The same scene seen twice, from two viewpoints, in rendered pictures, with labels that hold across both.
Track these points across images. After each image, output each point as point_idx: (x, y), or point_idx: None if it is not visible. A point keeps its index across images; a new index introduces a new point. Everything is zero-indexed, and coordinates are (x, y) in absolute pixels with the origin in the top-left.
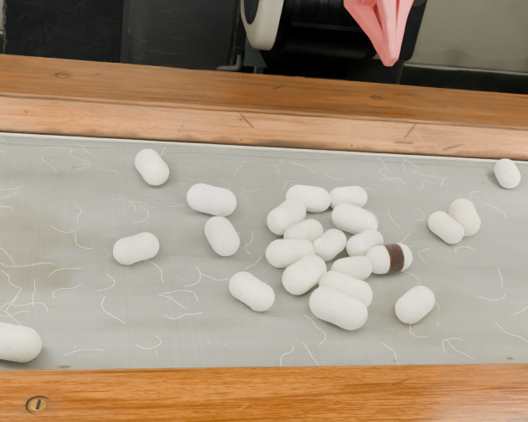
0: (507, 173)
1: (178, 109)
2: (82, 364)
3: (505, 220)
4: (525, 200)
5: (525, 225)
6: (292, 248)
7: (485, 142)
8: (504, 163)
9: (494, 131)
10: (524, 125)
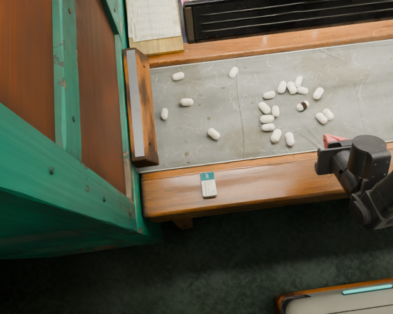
0: None
1: None
2: None
3: None
4: (392, 114)
5: None
6: None
7: None
8: None
9: None
10: (391, 151)
